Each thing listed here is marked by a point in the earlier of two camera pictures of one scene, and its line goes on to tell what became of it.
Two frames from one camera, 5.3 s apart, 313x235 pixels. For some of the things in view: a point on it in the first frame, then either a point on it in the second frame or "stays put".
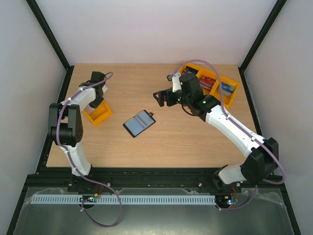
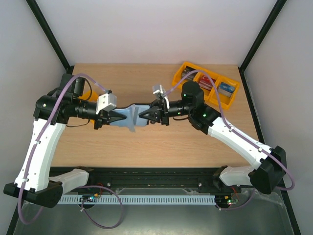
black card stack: (188, 69) stays put
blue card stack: (227, 89) stays put
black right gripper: (165, 97) to (165, 111)
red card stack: (207, 82) stays put
